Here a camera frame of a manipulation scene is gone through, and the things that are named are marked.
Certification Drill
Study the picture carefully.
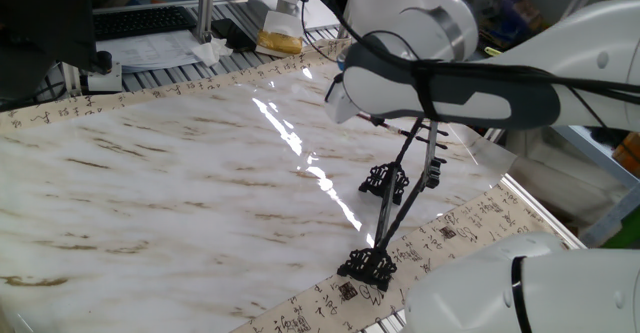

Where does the green object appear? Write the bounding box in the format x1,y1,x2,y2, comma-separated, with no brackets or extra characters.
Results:
601,221,640,250

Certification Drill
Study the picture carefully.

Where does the grey shelf rail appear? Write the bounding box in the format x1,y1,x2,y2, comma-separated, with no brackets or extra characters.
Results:
552,125,640,190

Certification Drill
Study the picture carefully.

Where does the grey frame leg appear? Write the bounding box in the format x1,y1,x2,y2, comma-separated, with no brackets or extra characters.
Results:
578,182,640,248

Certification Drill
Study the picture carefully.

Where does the black cable tie strap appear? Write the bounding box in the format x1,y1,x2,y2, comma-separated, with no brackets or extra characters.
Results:
510,255,534,333
411,60,442,122

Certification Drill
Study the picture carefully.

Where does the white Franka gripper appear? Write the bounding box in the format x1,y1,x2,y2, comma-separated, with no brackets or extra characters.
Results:
324,72,388,128

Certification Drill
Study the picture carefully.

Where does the aluminium upright post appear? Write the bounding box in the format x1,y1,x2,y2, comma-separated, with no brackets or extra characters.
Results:
193,0,217,43

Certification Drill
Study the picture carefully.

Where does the white crumpled tissue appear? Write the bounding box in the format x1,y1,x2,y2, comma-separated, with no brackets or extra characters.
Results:
191,36,235,68

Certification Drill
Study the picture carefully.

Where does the beige calligraphy paper sheet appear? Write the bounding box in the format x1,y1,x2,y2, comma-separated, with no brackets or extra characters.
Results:
0,37,585,333

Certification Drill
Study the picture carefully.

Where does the orange box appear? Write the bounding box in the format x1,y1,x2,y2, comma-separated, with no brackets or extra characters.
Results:
612,130,640,178

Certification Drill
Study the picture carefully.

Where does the white paper stack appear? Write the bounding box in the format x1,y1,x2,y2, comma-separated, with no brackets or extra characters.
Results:
96,28,211,74

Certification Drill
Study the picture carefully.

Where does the glossy marble pattern mat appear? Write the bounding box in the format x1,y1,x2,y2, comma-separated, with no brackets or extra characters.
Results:
0,55,519,333

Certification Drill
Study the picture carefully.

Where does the black computer keyboard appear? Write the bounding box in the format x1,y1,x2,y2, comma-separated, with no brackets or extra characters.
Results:
92,5,199,43

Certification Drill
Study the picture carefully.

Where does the white mount black knob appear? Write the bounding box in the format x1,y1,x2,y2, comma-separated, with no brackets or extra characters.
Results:
78,50,125,95

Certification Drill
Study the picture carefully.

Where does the yellow packet white label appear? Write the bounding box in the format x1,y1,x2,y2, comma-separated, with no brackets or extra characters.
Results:
256,10,308,57

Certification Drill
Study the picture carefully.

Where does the black carved pen rack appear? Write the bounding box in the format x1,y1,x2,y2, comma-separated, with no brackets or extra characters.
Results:
336,116,451,293

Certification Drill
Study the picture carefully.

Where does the brown calligraphy brush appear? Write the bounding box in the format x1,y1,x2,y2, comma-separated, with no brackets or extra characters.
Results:
355,112,417,138

